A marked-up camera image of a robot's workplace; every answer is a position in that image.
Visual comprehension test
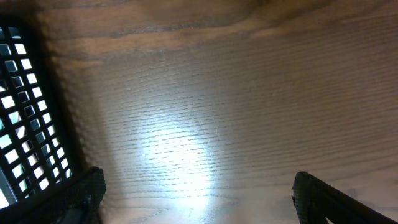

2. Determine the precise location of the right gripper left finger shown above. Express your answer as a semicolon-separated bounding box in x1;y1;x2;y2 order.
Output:
1;166;106;223

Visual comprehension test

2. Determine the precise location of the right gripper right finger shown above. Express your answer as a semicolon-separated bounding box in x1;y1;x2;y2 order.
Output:
292;172;397;224

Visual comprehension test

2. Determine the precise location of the black plastic basket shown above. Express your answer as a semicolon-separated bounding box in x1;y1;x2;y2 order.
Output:
1;15;83;209

